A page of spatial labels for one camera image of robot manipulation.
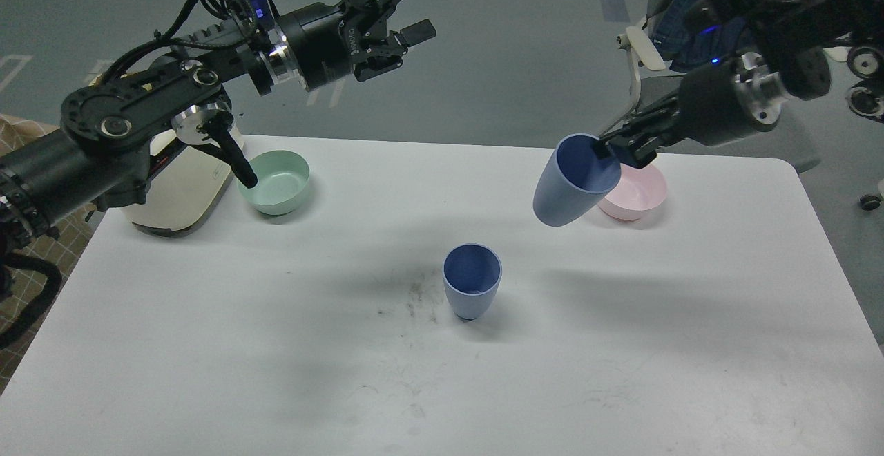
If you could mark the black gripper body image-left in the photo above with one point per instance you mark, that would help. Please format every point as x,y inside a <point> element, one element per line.
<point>320,44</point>

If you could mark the image-right gripper finger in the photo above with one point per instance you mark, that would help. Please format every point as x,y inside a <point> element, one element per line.
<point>607,148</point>
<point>636,153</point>

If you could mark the image-left gripper finger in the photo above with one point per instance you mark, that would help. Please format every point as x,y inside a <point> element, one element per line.
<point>416,33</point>

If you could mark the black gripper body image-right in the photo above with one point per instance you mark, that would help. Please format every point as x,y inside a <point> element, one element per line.
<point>714,105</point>

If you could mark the blue cup image-right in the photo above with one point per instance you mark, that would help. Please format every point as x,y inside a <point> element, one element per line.
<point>575,179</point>

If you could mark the blue cup image-left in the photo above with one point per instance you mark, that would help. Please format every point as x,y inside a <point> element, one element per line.
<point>471,276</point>

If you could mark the pink bowl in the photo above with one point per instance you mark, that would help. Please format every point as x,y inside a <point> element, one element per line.
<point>637,194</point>

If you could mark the green bowl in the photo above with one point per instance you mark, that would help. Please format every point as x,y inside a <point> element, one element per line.
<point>283,183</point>

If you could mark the cream toaster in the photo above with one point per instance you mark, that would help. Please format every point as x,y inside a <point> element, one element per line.
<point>182,195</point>

